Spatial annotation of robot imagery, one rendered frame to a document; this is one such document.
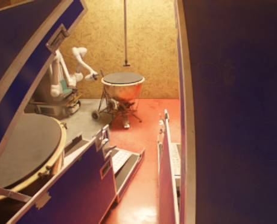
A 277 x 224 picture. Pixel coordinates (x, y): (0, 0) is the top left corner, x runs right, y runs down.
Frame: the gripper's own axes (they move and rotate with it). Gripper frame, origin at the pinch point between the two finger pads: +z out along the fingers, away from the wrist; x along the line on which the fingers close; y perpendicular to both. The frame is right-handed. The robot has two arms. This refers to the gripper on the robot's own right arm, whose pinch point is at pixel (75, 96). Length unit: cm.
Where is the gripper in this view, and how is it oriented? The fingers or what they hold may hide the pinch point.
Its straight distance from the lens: 327.7
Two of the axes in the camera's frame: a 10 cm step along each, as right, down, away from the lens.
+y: -9.9, -0.8, 1.5
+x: -1.7, 4.6, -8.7
